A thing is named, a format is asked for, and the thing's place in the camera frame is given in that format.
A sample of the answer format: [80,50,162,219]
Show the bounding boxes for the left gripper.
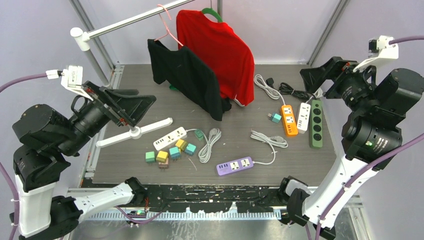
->
[60,79,159,154]

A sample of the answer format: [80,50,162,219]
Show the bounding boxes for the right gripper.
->
[301,53,381,110]

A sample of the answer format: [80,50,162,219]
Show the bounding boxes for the white power strip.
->
[153,127,187,151]
[296,102,311,134]

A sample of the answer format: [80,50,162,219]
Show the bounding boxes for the green power strip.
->
[309,99,323,149]

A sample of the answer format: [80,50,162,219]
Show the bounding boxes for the orange power strip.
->
[280,105,299,137]

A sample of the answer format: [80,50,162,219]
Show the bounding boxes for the teal plug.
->
[267,112,282,124]
[184,143,197,156]
[169,146,181,161]

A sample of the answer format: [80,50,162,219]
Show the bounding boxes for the yellow plug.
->
[155,150,169,164]
[175,139,188,151]

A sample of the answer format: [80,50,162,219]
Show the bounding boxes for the purple power strip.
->
[216,156,254,176]

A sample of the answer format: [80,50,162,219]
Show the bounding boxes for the pink plug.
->
[158,158,169,170]

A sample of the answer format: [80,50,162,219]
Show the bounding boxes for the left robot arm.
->
[10,81,156,240]

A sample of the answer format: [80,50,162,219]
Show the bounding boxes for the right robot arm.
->
[277,56,424,240]

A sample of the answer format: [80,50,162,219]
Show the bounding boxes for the black garment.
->
[147,39,232,121]

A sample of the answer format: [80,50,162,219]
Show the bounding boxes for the pink hanger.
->
[154,4,184,47]

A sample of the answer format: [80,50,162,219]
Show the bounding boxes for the red sweater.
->
[176,9,255,106]

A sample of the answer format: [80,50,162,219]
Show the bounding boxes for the metal clothes rack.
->
[70,0,189,148]

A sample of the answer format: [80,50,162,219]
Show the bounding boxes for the green hanger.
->
[201,7,223,23]

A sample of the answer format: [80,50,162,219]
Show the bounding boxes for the black coiled cable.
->
[265,77,319,103]

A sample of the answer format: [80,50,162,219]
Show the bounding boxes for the white coiled cable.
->
[185,74,324,166]

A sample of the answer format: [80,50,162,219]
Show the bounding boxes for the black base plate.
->
[124,184,288,214]

